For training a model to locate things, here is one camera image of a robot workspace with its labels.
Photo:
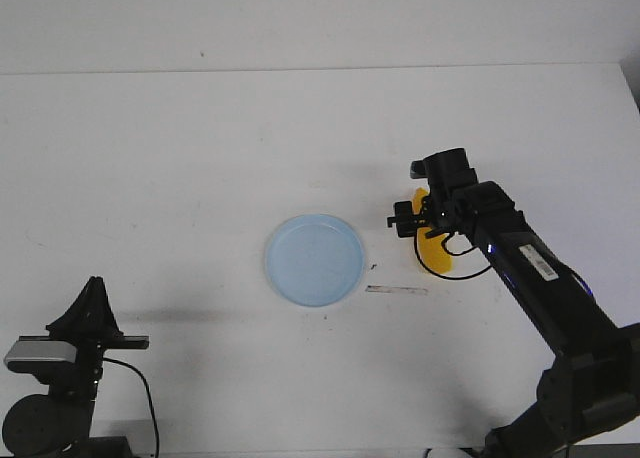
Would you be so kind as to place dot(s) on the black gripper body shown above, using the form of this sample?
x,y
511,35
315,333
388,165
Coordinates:
x,y
84,375
448,214

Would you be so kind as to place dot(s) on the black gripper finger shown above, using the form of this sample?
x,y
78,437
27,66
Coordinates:
x,y
404,219
90,315

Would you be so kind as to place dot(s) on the yellow corn cob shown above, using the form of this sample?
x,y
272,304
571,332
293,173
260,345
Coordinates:
x,y
430,250

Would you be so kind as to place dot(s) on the light blue round plate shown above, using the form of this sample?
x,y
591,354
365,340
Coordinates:
x,y
314,260

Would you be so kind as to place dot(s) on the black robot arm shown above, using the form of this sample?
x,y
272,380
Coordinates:
x,y
592,386
58,425

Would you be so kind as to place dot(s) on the clear tape strip horizontal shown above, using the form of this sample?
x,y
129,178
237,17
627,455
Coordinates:
x,y
382,289

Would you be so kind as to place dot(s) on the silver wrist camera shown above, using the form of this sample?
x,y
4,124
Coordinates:
x,y
30,356

